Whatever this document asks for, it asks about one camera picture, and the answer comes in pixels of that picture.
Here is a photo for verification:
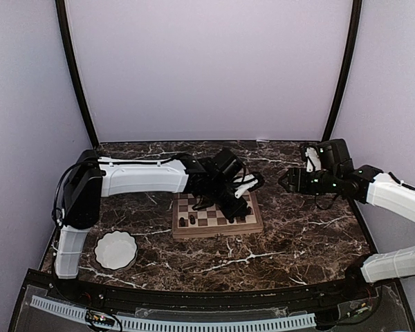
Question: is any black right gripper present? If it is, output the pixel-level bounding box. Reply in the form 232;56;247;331
279;167;340;195

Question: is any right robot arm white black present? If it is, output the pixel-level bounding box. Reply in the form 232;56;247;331
278;165;415;300

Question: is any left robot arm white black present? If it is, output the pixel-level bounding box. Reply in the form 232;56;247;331
51;149;259;302

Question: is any wooden chess board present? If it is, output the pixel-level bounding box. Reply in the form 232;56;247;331
172;192;264;239

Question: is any white fluted ceramic bowl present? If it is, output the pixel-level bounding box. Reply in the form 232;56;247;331
94;230;138;270

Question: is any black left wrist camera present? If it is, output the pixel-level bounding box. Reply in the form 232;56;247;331
212;148;245;181

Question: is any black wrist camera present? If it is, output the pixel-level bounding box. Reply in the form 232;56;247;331
317;138;353;175
212;148;245;181

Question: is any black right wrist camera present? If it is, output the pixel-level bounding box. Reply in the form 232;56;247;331
317;138;353;175

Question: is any grey slotted cable duct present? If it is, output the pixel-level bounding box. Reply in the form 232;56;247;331
29;295;317;331

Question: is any black right frame post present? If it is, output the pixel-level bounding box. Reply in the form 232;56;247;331
321;0;362;141

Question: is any black frame post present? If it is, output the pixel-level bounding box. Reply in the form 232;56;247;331
55;0;100;149
321;0;362;141

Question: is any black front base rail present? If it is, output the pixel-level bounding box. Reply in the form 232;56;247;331
24;269;386;320

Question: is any black left frame post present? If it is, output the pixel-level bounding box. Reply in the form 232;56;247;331
55;0;100;149

